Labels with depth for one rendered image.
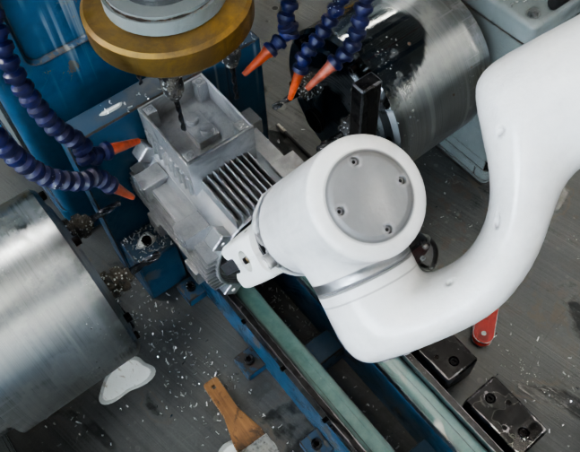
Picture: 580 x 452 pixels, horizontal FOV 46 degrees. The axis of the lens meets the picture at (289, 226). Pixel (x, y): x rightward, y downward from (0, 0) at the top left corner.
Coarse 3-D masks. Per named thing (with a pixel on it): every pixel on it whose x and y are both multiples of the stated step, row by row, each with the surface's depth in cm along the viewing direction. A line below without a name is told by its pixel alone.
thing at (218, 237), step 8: (144, 144) 91; (136, 152) 92; (144, 152) 91; (152, 152) 92; (144, 160) 92; (216, 232) 83; (224, 232) 84; (208, 240) 84; (216, 240) 83; (224, 240) 83; (216, 248) 84; (224, 288) 94; (232, 288) 94
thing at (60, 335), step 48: (0, 240) 75; (48, 240) 75; (0, 288) 72; (48, 288) 74; (96, 288) 75; (0, 336) 72; (48, 336) 74; (96, 336) 77; (0, 384) 72; (48, 384) 76; (0, 432) 78
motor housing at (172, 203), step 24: (264, 144) 94; (144, 168) 94; (168, 168) 91; (240, 168) 88; (264, 168) 90; (168, 192) 90; (216, 192) 86; (240, 192) 84; (168, 216) 90; (216, 216) 86; (240, 216) 83; (192, 264) 91; (216, 264) 87; (216, 288) 92
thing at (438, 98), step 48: (384, 0) 94; (432, 0) 93; (336, 48) 91; (384, 48) 89; (432, 48) 91; (480, 48) 96; (336, 96) 97; (384, 96) 89; (432, 96) 92; (432, 144) 99
